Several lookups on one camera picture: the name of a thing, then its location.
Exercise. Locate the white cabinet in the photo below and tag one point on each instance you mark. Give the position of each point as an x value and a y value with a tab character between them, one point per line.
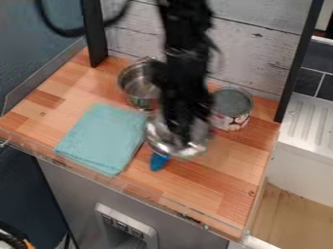
303	146

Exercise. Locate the silver can with label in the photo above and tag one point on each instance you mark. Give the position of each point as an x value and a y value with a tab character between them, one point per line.
232	108

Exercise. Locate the silver lid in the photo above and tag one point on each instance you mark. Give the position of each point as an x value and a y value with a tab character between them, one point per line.
158	142

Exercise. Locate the blue toy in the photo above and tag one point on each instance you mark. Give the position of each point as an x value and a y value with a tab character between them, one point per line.
158	162

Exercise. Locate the light blue cloth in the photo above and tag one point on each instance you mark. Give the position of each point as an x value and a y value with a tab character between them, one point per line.
102	137

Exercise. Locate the silver pot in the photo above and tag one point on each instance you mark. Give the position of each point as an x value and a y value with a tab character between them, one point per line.
138	87

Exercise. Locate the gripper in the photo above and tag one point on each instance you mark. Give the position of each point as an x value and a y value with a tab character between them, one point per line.
184	116

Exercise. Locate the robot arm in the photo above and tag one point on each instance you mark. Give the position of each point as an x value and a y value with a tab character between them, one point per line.
184	48

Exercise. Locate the black frame post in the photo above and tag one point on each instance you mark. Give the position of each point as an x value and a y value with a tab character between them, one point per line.
299	58
95	32

